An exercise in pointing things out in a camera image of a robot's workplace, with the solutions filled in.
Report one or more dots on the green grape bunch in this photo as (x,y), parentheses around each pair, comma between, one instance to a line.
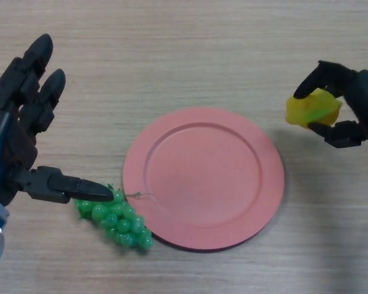
(119,225)

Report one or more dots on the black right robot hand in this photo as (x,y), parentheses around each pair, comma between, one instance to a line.
(366,101)

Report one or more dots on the yellow starfruit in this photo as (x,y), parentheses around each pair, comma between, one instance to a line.
(312,108)

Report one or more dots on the pink round plate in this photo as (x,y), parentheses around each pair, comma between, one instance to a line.
(202,180)

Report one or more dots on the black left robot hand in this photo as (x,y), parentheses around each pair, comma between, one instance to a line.
(6,137)

